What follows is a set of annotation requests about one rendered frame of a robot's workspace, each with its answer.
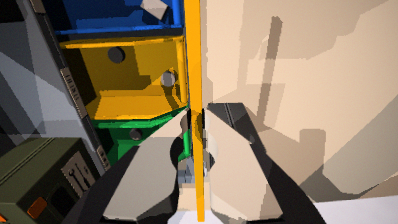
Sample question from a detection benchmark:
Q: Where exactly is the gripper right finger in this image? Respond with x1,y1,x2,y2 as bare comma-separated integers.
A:
202,107,326,224

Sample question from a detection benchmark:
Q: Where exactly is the yellow bin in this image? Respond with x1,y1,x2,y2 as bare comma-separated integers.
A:
59,35,188,120

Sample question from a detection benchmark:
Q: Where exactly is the yellow bar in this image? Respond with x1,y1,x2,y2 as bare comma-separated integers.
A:
184,0,204,222

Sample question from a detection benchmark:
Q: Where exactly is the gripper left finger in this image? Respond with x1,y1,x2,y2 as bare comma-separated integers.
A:
61,108,191,224

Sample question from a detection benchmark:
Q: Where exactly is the grey bin rack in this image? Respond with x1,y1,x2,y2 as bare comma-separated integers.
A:
0,0,191,176

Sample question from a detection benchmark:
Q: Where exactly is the green open bin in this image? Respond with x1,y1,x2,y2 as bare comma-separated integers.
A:
91,104,191,166

